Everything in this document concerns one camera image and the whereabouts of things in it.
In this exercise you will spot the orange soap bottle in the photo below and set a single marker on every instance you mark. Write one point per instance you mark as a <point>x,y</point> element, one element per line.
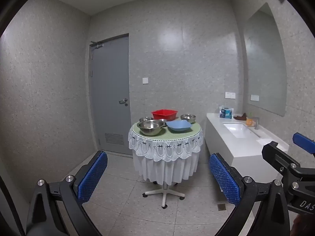
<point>249,121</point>

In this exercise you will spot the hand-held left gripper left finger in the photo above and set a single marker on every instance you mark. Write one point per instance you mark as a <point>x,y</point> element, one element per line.
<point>92,177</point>

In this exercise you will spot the large steel bowl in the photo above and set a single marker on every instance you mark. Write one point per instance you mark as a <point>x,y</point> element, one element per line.
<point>150,127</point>

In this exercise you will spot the grey door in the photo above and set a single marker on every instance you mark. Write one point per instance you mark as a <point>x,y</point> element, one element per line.
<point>110,78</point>

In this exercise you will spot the metal door closer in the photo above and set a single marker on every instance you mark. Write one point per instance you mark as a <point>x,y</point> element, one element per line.
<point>96,44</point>

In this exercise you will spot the white light switch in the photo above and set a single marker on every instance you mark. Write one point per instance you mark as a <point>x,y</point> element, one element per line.
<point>145,80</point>

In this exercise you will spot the metal faucet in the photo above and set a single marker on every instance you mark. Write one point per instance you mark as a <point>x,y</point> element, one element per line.
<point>256,123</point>

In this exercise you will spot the white vanity counter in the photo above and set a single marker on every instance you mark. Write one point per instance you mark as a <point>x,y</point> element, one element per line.
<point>221,142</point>

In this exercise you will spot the blue tissue pack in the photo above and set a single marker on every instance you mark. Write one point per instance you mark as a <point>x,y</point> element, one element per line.
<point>226,113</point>

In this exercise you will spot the white table skirt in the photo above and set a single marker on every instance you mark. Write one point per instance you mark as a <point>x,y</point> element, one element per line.
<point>165,169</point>

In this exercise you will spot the small steel bowl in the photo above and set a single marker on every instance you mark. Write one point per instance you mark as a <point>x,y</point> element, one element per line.
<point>145,119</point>
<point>163,121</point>

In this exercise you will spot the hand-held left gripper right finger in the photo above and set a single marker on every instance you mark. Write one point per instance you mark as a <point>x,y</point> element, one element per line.
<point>224,179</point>

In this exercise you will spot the white sink basin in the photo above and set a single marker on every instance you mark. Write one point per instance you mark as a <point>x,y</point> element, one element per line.
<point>240,129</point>

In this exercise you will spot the green lace-trimmed tablecloth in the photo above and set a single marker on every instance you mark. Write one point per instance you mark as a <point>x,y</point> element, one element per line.
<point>167,145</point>

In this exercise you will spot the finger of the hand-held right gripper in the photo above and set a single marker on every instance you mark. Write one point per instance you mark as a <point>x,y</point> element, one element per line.
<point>275,154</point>
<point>305,143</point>

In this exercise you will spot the white swivel table base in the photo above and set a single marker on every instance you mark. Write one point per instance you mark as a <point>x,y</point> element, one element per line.
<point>164,193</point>

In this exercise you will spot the wall mirror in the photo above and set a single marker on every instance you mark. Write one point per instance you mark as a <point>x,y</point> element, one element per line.
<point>265,66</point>

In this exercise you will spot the red plastic basin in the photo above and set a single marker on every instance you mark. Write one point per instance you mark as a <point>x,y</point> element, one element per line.
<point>164,115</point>

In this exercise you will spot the white double wall outlet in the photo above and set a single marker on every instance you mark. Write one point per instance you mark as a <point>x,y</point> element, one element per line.
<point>230,95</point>

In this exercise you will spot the medium steel bowl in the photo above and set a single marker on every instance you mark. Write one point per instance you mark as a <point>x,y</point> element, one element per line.
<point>188,118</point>

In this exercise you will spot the brown cloth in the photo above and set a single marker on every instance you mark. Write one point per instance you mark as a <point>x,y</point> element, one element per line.
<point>240,118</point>

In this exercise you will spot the floor drain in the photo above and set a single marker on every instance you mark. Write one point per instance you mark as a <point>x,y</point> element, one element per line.
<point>221,207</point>

